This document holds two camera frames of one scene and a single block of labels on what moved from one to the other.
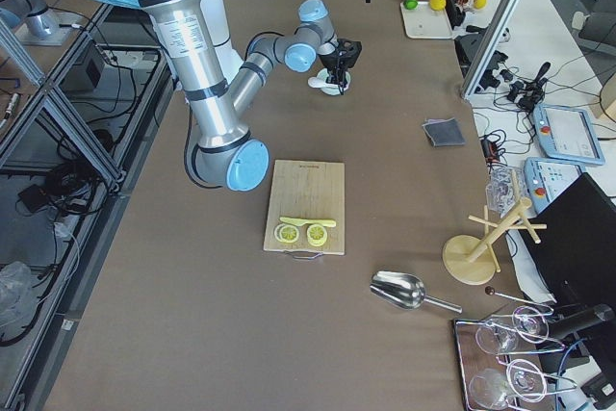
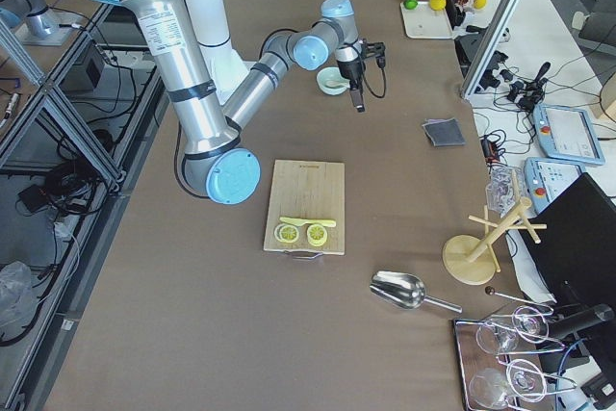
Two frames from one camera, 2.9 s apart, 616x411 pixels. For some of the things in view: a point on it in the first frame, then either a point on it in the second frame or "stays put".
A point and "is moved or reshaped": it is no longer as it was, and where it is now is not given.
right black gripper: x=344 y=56 → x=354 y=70
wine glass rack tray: x=499 y=357 stays put
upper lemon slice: x=287 y=233 stays put
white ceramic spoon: x=317 y=82 is moved or reshaped
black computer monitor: x=577 y=251 stays put
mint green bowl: x=323 y=74 stays put
